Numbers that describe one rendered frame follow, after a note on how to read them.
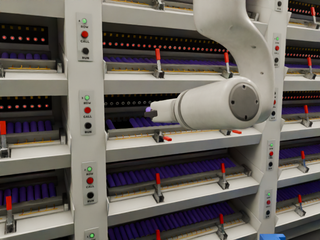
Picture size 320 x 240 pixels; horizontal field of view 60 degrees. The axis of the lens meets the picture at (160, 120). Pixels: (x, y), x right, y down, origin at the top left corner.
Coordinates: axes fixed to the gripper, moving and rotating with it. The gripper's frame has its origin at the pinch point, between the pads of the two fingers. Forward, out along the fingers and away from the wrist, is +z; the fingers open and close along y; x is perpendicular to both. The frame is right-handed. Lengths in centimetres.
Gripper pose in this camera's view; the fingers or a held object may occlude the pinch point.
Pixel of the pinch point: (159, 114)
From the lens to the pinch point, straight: 71.8
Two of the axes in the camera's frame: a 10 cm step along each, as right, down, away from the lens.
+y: -9.0, 0.7, -4.3
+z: -4.2, 0.4, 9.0
